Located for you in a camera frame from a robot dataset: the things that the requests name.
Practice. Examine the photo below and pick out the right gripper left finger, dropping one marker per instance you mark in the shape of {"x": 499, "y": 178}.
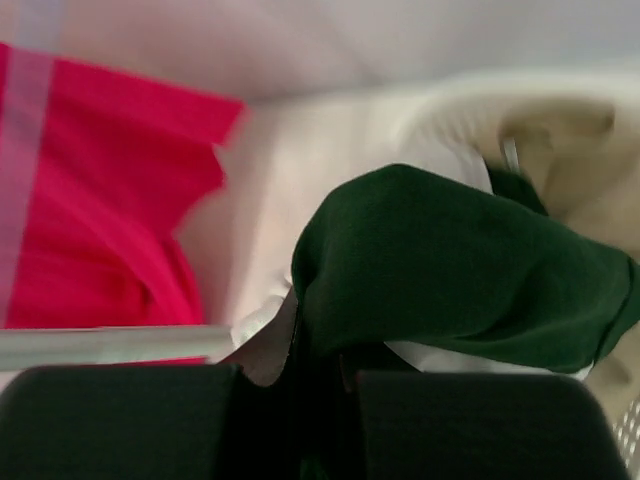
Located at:
{"x": 231, "y": 420}

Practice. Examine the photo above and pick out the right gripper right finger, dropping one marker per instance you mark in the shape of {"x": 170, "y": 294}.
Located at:
{"x": 411, "y": 425}

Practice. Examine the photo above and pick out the white perforated plastic basket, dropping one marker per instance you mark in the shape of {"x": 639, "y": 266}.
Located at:
{"x": 575, "y": 134}

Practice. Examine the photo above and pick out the beige t shirt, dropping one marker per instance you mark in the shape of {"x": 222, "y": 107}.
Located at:
{"x": 582, "y": 293}

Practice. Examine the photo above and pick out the magenta t shirt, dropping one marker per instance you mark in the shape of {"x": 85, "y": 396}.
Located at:
{"x": 100, "y": 200}

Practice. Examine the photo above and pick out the green and white t shirt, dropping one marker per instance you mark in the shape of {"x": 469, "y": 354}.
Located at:
{"x": 452, "y": 278}

